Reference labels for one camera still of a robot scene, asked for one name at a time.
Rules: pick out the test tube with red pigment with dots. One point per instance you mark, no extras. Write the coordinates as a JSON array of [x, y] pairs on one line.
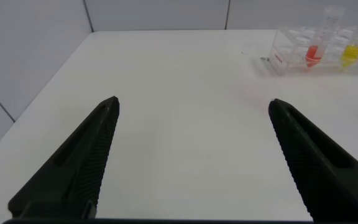
[[314, 54]]

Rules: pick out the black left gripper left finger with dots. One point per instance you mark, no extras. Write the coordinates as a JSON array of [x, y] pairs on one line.
[[73, 168]]

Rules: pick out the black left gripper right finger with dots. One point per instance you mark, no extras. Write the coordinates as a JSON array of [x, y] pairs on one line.
[[322, 174]]

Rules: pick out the clear plastic test tube rack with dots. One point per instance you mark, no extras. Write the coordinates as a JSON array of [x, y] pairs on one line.
[[291, 49]]

